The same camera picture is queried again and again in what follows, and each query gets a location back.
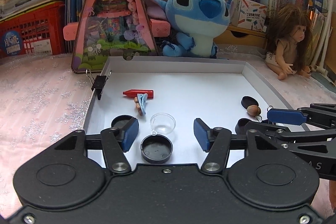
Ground blue Stitch plush toy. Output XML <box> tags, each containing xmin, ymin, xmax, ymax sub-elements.
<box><xmin>144</xmin><ymin>0</ymin><xmax>235</xmax><ymax>59</ymax></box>

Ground wooden drawer shelf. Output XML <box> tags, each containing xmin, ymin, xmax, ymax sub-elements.
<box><xmin>214</xmin><ymin>25</ymin><xmax>266</xmax><ymax>49</ymax></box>

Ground brown-haired baby doll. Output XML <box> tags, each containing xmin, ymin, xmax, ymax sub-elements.
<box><xmin>265</xmin><ymin>4</ymin><xmax>312</xmax><ymax>81</ymax></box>

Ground small black round cup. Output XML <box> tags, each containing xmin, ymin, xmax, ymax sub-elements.
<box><xmin>235</xmin><ymin>118</ymin><xmax>251</xmax><ymax>135</ymax></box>

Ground white cardboard tray box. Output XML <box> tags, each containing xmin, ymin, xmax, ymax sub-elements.
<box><xmin>84</xmin><ymin>56</ymin><xmax>290</xmax><ymax>166</ymax></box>

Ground white label printer box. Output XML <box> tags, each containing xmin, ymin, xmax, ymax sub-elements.
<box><xmin>231</xmin><ymin>0</ymin><xmax>267</xmax><ymax>32</ymax></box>

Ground pink snowflake tablecloth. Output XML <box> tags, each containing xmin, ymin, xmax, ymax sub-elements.
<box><xmin>1</xmin><ymin>45</ymin><xmax>335</xmax><ymax>217</ymax></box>

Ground small black round lid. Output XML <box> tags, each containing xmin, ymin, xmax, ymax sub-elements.
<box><xmin>241</xmin><ymin>96</ymin><xmax>259</xmax><ymax>109</ymax></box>

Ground light brown walnut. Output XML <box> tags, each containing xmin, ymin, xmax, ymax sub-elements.
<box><xmin>247</xmin><ymin>105</ymin><xmax>261</xmax><ymax>117</ymax></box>

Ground pink triangular diorama house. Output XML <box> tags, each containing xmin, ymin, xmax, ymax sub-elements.
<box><xmin>63</xmin><ymin>0</ymin><xmax>170</xmax><ymax>73</ymax></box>

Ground red plastic crate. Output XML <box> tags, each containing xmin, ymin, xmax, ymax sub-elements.
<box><xmin>1</xmin><ymin>1</ymin><xmax>66</xmax><ymax>58</ymax></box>

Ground small black binder clip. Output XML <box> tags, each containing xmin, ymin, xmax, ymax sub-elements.
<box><xmin>85</xmin><ymin>69</ymin><xmax>112</xmax><ymax>100</ymax></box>

